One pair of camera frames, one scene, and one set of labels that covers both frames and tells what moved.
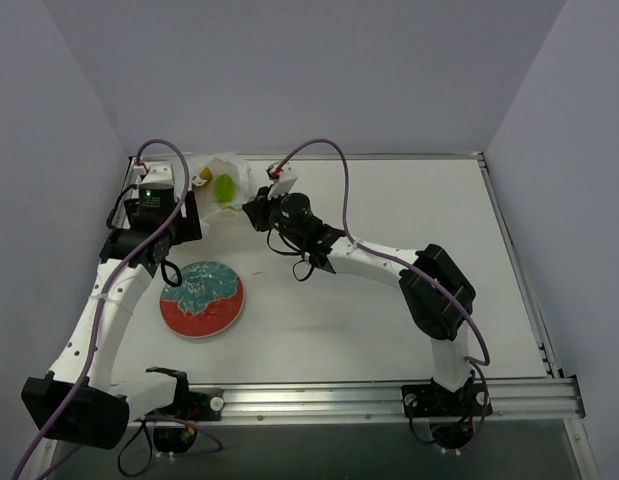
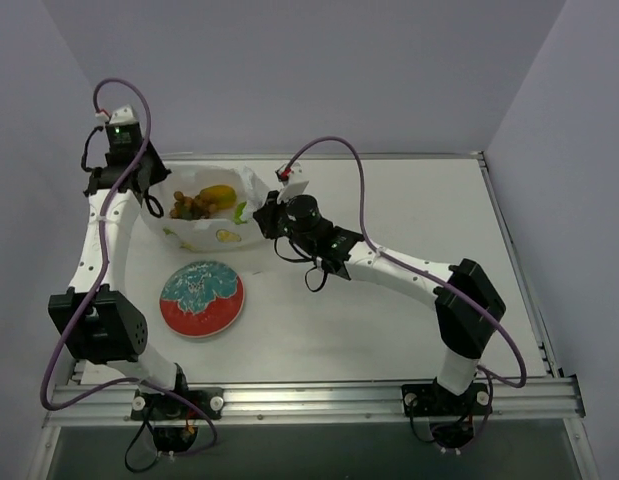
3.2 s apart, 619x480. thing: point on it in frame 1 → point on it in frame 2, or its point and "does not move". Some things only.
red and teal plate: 207,303 does not move
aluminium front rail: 522,399 does not move
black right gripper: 259,209 does not move
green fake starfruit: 224,187 → 238,212
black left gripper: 190,216 → 152,167
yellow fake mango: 206,174 → 221,196
